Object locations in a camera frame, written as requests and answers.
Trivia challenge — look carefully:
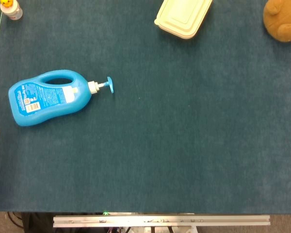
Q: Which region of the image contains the small white bottle duck cap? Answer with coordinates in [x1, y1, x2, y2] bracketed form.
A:
[0, 0, 23, 21]

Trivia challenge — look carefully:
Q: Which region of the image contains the brown plush toy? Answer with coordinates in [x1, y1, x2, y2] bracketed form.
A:
[263, 0, 291, 43]

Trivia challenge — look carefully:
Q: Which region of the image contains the blue felt table cloth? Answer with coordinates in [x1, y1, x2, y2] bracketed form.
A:
[0, 0, 291, 214]

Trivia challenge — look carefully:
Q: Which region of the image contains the aluminium profile rail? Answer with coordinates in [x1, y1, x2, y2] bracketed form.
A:
[53, 215, 271, 228]

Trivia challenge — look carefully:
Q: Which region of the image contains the blue detergent pump bottle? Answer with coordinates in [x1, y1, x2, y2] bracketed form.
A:
[8, 69, 114, 127]

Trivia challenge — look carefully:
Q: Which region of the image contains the cream plastic lunch box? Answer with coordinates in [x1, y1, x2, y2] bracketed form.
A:
[154, 0, 213, 40]

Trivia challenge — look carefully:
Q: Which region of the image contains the black floor cable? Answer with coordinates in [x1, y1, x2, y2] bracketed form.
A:
[7, 212, 24, 229]

